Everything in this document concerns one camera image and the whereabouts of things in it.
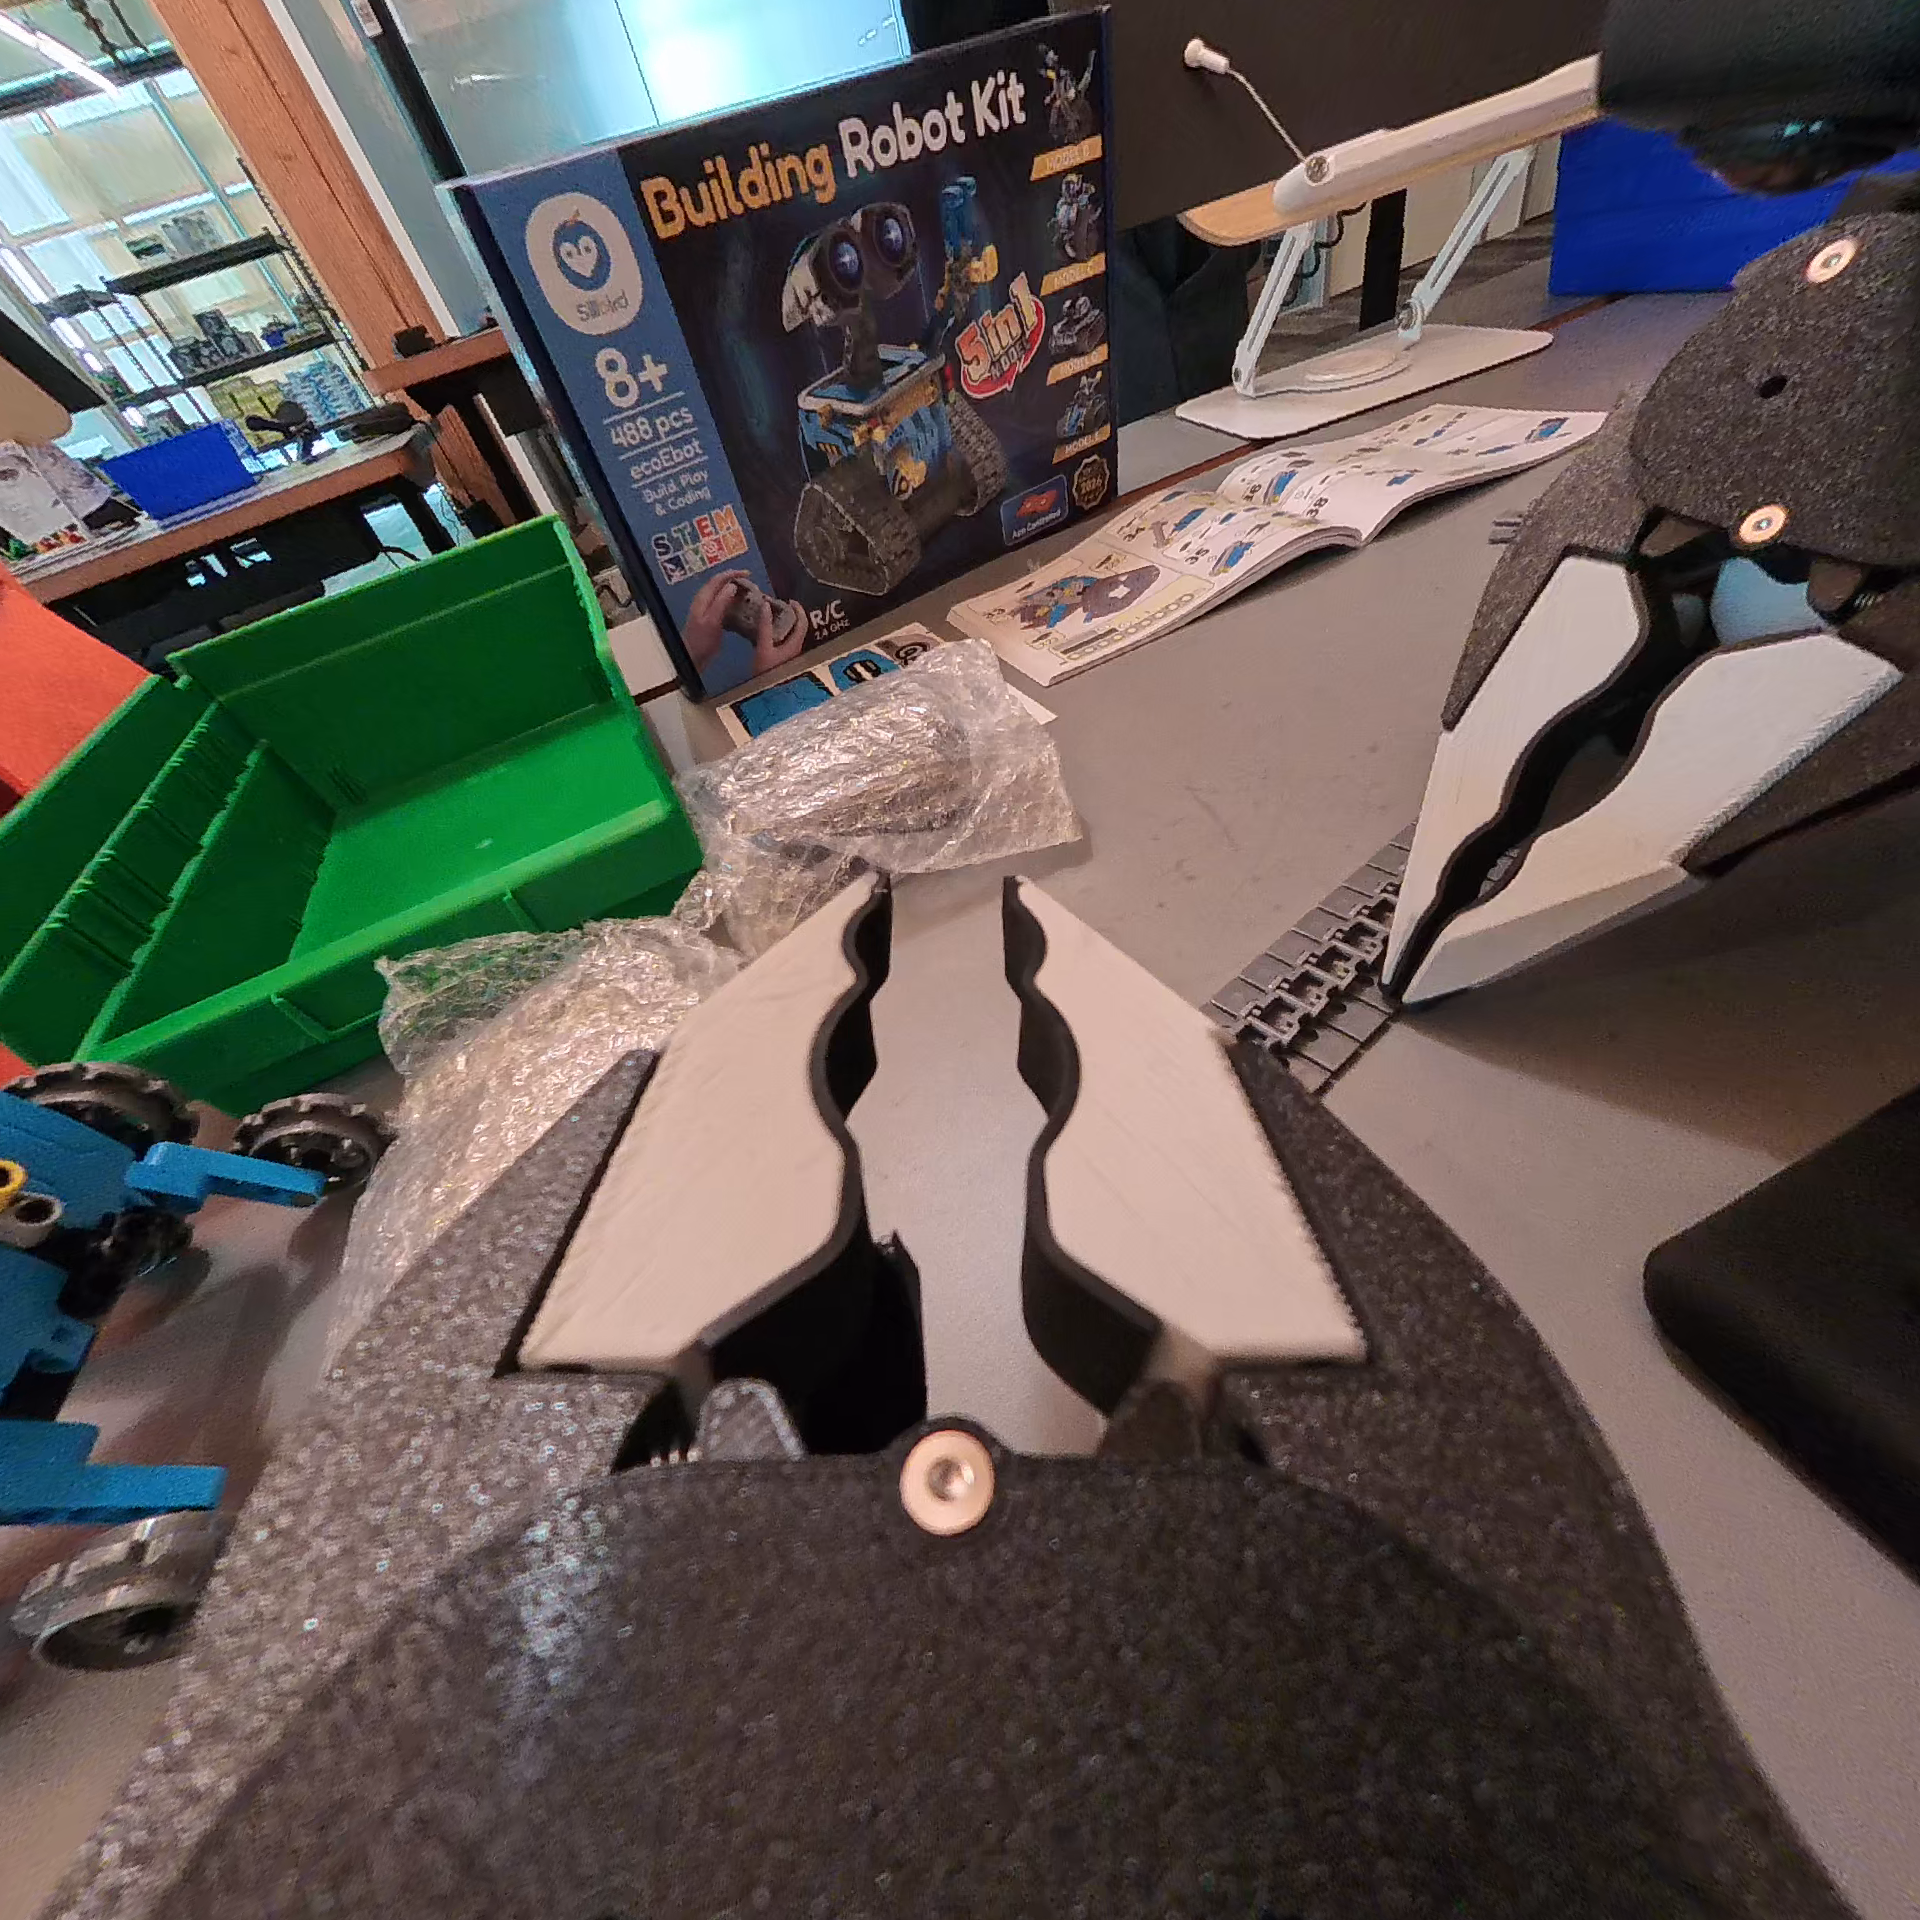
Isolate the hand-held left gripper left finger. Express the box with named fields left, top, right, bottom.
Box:
left=516, top=878, right=893, bottom=1374

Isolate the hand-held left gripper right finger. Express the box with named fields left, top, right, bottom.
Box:
left=1000, top=878, right=1368, bottom=1367

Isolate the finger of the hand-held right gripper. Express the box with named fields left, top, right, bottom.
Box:
left=1400, top=637, right=1900, bottom=1007
left=1380, top=554, right=1653, bottom=998

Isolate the grey toy track chain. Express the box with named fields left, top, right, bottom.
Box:
left=1206, top=838, right=1420, bottom=1088

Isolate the blue toy robot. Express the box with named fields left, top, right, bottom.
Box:
left=0, top=1056, right=396, bottom=1673

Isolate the grey desk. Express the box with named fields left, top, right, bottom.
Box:
left=0, top=285, right=1920, bottom=1920

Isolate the blue plastic bin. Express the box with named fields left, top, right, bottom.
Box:
left=1549, top=117, right=1920, bottom=301

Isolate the small bubble wrap bag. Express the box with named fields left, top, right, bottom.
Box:
left=374, top=901, right=722, bottom=1074

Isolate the instruction booklet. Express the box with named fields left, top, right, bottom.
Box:
left=948, top=402, right=1607, bottom=688

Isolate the green plastic bin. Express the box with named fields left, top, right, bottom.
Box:
left=0, top=517, right=707, bottom=1112

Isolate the blue sticker sheet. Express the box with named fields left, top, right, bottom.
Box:
left=717, top=631, right=950, bottom=744

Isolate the black perforated pad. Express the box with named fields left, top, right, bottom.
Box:
left=1640, top=1078, right=1920, bottom=1577

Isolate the dark blue robot kit box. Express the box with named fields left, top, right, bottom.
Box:
left=450, top=6, right=1120, bottom=704

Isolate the wooden background table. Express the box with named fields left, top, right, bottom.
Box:
left=0, top=321, right=452, bottom=663

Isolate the orange chair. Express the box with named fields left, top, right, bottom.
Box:
left=0, top=566, right=154, bottom=818

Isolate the blue storage bin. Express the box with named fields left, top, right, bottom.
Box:
left=95, top=421, right=260, bottom=520

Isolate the black storage shelf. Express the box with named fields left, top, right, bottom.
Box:
left=106, top=231, right=376, bottom=436

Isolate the wooden pillar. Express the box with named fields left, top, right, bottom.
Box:
left=151, top=0, right=518, bottom=518

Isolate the white plug with cable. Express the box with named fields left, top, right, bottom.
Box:
left=1181, top=36, right=1320, bottom=165

